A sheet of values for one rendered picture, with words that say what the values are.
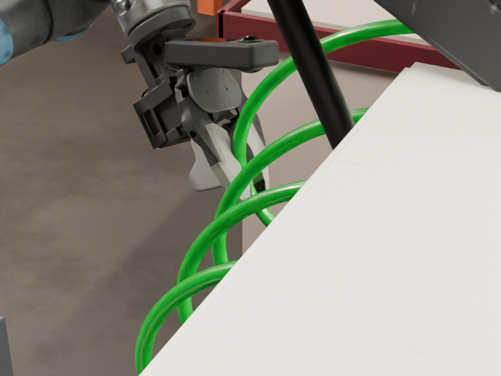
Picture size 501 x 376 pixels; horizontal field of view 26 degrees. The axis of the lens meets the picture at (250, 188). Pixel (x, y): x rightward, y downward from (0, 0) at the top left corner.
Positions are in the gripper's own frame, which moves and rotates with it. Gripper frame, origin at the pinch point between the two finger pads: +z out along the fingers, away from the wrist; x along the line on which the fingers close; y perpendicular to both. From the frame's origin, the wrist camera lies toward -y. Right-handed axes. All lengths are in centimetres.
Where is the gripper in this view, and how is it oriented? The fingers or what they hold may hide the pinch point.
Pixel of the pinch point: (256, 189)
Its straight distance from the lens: 108.7
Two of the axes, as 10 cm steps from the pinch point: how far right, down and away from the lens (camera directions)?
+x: -6.2, 2.0, -7.6
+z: 4.3, 9.0, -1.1
